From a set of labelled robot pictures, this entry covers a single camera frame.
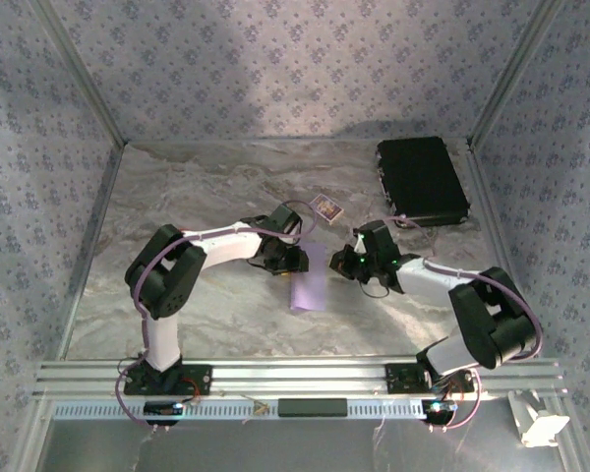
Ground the black rectangular bar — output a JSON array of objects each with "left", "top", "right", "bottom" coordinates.
[{"left": 277, "top": 398, "right": 349, "bottom": 418}]

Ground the aluminium mounting rail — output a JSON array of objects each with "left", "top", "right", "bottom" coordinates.
[{"left": 32, "top": 357, "right": 570, "bottom": 400}]

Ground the thin red power wire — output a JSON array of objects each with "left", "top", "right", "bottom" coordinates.
[
  {"left": 174, "top": 377, "right": 202, "bottom": 402},
  {"left": 442, "top": 376, "right": 473, "bottom": 399}
]

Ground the black hard case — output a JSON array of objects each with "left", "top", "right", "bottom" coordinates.
[{"left": 376, "top": 136, "right": 473, "bottom": 230}]

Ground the grey slotted cable duct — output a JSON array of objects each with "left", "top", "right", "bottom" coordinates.
[{"left": 53, "top": 398, "right": 427, "bottom": 421}]

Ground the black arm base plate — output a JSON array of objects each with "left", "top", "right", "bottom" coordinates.
[
  {"left": 385, "top": 362, "right": 476, "bottom": 394},
  {"left": 122, "top": 364, "right": 213, "bottom": 397}
]

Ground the small purple card box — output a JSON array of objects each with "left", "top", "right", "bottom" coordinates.
[{"left": 310, "top": 193, "right": 346, "bottom": 226}]

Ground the small controller board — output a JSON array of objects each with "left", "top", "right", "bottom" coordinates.
[
  {"left": 421, "top": 398, "right": 458, "bottom": 425},
  {"left": 144, "top": 400, "right": 186, "bottom": 427}
]

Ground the white plastic bracket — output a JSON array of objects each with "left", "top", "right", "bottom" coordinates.
[{"left": 506, "top": 389, "right": 571, "bottom": 448}]

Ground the aluminium table side rail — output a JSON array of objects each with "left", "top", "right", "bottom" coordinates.
[
  {"left": 58, "top": 142, "right": 128, "bottom": 360},
  {"left": 466, "top": 140, "right": 543, "bottom": 358}
]

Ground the lilac paper sheet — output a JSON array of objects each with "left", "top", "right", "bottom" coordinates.
[{"left": 288, "top": 239, "right": 329, "bottom": 315}]

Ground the tan string piece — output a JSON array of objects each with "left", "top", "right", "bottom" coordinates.
[{"left": 243, "top": 392, "right": 272, "bottom": 425}]

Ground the aluminium frame post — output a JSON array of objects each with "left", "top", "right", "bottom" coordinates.
[
  {"left": 29, "top": 0, "right": 129, "bottom": 148},
  {"left": 469, "top": 0, "right": 566, "bottom": 148}
]

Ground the thin black cable loop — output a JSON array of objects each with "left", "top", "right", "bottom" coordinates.
[
  {"left": 245, "top": 258, "right": 276, "bottom": 276},
  {"left": 361, "top": 282, "right": 392, "bottom": 300}
]

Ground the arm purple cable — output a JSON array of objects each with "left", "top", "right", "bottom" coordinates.
[
  {"left": 114, "top": 199, "right": 321, "bottom": 435},
  {"left": 391, "top": 214, "right": 545, "bottom": 435}
]

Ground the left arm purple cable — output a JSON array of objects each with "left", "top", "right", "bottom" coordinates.
[{"left": 114, "top": 199, "right": 321, "bottom": 435}]

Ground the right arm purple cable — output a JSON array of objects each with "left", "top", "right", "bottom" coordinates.
[{"left": 391, "top": 214, "right": 545, "bottom": 435}]

